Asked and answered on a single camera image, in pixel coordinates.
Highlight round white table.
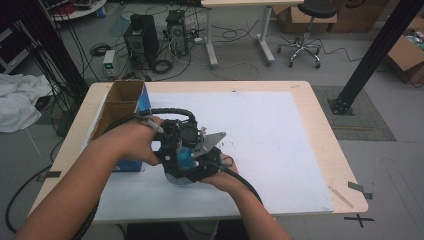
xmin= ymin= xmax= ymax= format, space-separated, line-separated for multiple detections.
xmin=49 ymin=0 xmax=108 ymax=22

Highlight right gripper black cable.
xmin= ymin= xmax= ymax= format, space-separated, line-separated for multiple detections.
xmin=219 ymin=156 xmax=265 ymax=206

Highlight small white power supply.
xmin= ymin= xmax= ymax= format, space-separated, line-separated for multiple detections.
xmin=102 ymin=49 xmax=117 ymax=80

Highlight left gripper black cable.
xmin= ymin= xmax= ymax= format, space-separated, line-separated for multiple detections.
xmin=71 ymin=107 xmax=198 ymax=240

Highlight gray computer tower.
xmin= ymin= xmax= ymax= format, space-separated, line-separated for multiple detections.
xmin=165 ymin=9 xmax=188 ymax=57

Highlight light wooden table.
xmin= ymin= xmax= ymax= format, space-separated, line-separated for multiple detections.
xmin=29 ymin=79 xmax=370 ymax=228

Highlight white cloth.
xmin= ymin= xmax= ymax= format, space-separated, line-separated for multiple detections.
xmin=0 ymin=73 xmax=53 ymax=134

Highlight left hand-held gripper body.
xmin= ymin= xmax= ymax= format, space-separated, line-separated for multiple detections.
xmin=154 ymin=118 xmax=208 ymax=161

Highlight black swivel stool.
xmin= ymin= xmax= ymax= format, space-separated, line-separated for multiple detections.
xmin=277 ymin=0 xmax=340 ymax=70

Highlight black computer tower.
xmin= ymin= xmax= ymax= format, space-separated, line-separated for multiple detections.
xmin=123 ymin=13 xmax=160 ymax=68

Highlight white foam board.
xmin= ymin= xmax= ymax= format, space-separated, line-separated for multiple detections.
xmin=93 ymin=90 xmax=335 ymax=224

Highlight blue cardboard box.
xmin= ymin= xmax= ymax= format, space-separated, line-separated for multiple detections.
xmin=87 ymin=79 xmax=153 ymax=173

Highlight white-legged desk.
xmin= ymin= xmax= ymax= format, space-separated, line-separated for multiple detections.
xmin=200 ymin=0 xmax=305 ymax=68

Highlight black stand with cables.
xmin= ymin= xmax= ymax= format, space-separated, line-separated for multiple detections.
xmin=9 ymin=0 xmax=90 ymax=101

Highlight blue bottle with white cap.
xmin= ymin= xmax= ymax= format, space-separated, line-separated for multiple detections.
xmin=165 ymin=146 xmax=201 ymax=186

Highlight large cardboard box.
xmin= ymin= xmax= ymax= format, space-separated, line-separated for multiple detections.
xmin=328 ymin=0 xmax=392 ymax=34

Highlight coiled black cable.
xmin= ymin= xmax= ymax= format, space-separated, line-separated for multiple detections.
xmin=151 ymin=58 xmax=175 ymax=75

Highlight black metal post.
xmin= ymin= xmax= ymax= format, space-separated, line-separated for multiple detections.
xmin=328 ymin=0 xmax=424 ymax=116

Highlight thin wooden stick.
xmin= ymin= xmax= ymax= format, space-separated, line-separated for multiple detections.
xmin=328 ymin=185 xmax=354 ymax=209

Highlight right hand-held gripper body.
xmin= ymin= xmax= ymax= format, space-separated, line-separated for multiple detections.
xmin=191 ymin=131 xmax=235 ymax=175

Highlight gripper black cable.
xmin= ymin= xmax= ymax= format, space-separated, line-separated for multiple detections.
xmin=71 ymin=107 xmax=198 ymax=240
xmin=219 ymin=156 xmax=265 ymax=206

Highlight person's right hand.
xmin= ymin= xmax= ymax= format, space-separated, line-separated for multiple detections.
xmin=199 ymin=153 xmax=249 ymax=194

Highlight black floor cable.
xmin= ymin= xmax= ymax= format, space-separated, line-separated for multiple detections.
xmin=4 ymin=139 xmax=65 ymax=234

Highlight open cardboard box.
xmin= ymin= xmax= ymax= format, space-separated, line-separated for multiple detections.
xmin=385 ymin=16 xmax=424 ymax=86

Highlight person's left hand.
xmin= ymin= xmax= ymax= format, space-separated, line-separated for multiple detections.
xmin=109 ymin=115 xmax=165 ymax=167

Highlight small cardboard box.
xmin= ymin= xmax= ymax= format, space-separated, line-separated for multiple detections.
xmin=273 ymin=4 xmax=338 ymax=34

